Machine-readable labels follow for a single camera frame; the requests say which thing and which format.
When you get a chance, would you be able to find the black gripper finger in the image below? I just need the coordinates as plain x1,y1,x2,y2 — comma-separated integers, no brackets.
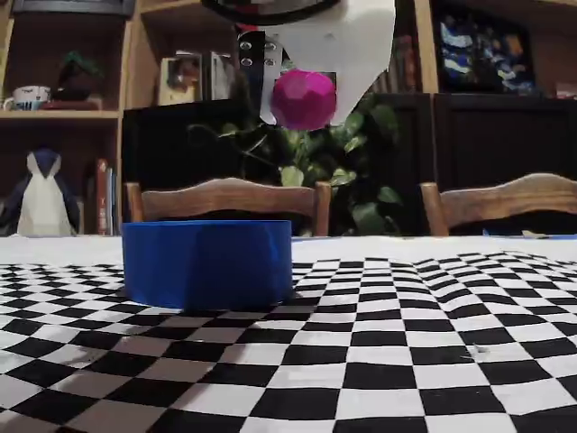
237,29,289,127

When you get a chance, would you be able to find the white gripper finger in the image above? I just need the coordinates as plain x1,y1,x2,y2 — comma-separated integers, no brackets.
335,69,389,126

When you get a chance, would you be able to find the white gripper body red mount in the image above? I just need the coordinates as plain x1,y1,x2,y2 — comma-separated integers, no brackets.
263,0,397,73

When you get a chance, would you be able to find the pink faceted ball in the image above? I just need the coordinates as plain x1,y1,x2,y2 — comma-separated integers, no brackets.
271,68,338,132

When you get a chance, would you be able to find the dark storage box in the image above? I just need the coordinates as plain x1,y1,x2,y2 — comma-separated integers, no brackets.
11,0,136,19

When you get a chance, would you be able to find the blue round box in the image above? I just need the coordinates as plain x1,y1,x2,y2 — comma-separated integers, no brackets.
121,219,294,313

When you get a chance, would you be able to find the green leafy houseplant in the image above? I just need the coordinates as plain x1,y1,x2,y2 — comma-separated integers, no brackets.
187,92,405,238

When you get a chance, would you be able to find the row of old books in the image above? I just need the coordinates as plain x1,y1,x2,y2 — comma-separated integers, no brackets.
386,33,418,92

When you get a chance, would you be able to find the dark wooden cabinet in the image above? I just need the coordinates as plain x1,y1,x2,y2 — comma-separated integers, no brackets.
120,92,435,236
433,92,577,235

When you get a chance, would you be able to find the wooden chair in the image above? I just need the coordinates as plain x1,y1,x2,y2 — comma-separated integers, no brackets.
124,178,333,236
418,172,577,236

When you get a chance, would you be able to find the starry night painting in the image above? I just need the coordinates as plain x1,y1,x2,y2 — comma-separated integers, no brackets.
439,13,538,95

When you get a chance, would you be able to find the small bonsai model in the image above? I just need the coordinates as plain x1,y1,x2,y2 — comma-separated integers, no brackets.
51,50,107,103

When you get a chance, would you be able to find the red book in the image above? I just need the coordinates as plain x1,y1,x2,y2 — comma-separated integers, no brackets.
40,99,104,111

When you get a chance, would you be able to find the light wooden bookshelf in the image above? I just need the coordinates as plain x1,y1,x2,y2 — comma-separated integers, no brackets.
0,0,136,236

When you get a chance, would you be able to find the upright book stack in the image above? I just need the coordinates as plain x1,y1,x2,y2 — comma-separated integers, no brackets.
95,157,119,235

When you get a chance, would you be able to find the blue tape strip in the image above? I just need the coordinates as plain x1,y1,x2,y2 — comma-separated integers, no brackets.
482,228,577,238

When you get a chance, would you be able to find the white blue mug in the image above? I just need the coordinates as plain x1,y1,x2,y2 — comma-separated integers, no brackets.
2,85,52,112

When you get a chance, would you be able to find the blue white penguin figure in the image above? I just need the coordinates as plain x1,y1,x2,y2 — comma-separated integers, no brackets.
0,148,85,237

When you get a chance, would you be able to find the black white checkered mat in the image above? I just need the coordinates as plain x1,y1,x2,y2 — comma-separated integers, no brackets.
0,233,577,433

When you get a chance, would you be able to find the black camera cable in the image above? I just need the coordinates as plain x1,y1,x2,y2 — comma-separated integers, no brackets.
200,0,342,27

